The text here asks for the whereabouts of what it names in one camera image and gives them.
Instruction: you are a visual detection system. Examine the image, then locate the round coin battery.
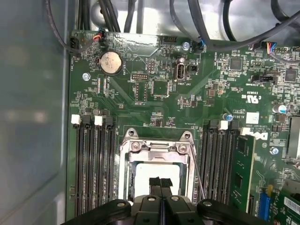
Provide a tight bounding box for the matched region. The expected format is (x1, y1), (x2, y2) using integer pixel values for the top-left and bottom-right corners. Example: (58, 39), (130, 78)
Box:
(99, 51), (123, 76)

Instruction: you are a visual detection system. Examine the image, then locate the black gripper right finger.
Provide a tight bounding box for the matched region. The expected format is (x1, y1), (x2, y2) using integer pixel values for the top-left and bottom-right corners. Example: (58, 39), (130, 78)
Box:
(161, 178), (268, 225)

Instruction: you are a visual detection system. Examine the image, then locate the open PC case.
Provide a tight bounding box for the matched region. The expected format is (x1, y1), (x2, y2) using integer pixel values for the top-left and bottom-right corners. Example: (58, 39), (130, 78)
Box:
(0, 0), (300, 225)

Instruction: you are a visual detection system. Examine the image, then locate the CPU socket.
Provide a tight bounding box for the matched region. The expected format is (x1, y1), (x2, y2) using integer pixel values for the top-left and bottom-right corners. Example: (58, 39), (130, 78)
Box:
(118, 127), (200, 204)

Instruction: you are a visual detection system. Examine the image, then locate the grey fan cable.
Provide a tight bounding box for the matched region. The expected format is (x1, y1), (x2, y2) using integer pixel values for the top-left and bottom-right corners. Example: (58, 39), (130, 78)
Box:
(44, 0), (82, 56)

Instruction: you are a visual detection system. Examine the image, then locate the thin wire locking lever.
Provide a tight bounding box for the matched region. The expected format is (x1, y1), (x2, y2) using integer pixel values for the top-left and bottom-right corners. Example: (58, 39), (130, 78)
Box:
(187, 143), (206, 202)

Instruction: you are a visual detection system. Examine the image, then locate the thick black cable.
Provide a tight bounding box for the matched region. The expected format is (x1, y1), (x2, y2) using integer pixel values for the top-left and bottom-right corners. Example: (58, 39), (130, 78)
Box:
(187, 0), (300, 53)

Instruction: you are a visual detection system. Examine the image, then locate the green RAM stick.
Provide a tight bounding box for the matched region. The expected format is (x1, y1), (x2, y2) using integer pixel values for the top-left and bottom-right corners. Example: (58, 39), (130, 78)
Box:
(229, 135), (256, 213)

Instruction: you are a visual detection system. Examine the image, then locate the blue expansion slot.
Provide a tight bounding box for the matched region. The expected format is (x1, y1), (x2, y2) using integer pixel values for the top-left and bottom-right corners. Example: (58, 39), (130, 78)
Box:
(263, 193), (274, 220)

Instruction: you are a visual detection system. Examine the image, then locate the metal socket cover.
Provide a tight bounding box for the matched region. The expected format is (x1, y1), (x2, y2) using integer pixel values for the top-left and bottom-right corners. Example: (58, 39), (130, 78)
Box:
(119, 139), (196, 204)

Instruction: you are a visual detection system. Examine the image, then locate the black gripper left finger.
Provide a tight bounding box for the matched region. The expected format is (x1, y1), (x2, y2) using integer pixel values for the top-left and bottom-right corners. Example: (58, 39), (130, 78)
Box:
(62, 176), (163, 225)

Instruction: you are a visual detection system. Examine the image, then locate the green motherboard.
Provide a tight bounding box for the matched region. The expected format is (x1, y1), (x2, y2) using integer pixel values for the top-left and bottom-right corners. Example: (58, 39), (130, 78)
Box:
(67, 29), (300, 225)

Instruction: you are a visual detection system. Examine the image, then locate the silver CPU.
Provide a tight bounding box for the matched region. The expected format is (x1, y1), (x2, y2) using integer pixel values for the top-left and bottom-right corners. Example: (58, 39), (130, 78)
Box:
(135, 163), (182, 200)

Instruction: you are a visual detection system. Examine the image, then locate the silver chipset heatsink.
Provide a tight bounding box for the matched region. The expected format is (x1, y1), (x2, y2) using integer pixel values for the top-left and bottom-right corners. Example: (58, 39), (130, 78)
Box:
(286, 116), (300, 165)

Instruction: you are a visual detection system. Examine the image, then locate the black RAM slot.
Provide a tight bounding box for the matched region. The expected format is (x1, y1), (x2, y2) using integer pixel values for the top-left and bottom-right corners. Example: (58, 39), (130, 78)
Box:
(222, 121), (239, 206)
(82, 114), (94, 211)
(105, 116), (118, 202)
(71, 114), (83, 218)
(93, 115), (106, 207)
(212, 120), (228, 204)
(201, 119), (216, 202)

